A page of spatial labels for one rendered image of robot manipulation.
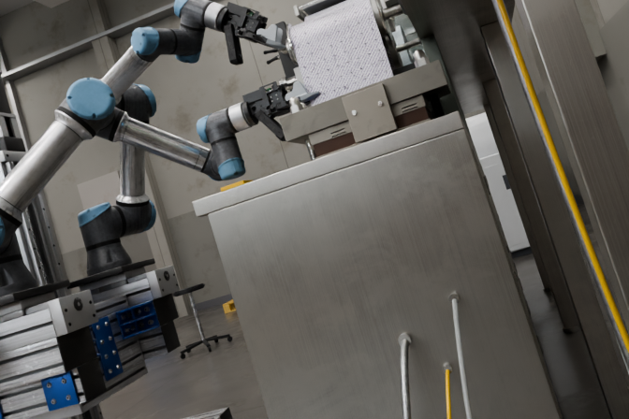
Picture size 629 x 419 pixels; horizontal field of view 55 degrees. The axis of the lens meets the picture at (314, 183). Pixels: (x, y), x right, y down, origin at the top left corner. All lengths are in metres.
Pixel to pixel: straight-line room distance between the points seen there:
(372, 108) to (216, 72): 8.84
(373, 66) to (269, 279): 0.62
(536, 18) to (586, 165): 0.19
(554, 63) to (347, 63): 0.90
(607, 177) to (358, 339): 0.75
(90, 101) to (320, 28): 0.63
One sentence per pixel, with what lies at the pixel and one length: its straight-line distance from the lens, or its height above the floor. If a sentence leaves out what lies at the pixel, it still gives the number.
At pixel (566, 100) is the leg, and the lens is 0.82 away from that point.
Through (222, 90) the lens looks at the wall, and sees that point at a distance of 10.09.
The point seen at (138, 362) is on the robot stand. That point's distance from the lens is 2.10.
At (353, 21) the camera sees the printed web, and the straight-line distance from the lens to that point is 1.66.
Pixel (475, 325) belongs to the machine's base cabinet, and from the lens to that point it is 1.36.
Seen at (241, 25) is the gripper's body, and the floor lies 1.36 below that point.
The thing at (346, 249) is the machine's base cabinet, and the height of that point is 0.68.
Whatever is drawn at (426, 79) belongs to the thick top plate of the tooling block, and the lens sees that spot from 1.40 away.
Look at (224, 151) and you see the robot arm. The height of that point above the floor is 1.03.
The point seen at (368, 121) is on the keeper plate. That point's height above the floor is 0.95.
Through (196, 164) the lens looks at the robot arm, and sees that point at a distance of 1.81.
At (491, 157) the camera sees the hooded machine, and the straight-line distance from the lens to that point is 5.34.
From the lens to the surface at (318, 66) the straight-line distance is 1.66.
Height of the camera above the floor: 0.75
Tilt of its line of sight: 4 degrees up
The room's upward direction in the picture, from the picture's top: 17 degrees counter-clockwise
